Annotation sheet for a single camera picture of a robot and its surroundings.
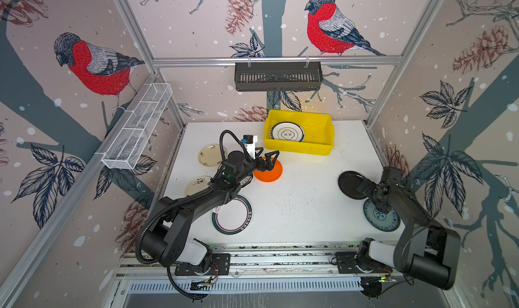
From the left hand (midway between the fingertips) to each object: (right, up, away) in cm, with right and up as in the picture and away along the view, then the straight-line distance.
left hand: (274, 147), depth 80 cm
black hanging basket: (+3, +37, +24) cm, 44 cm away
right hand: (+43, -20, +9) cm, 49 cm away
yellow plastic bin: (+28, +9, +37) cm, 47 cm away
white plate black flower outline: (+9, +8, +35) cm, 37 cm away
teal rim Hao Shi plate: (-11, -12, -7) cm, 18 cm away
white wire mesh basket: (-54, -1, -10) cm, 55 cm away
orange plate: (-2, -15, +16) cm, 22 cm away
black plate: (+36, -16, +12) cm, 41 cm away
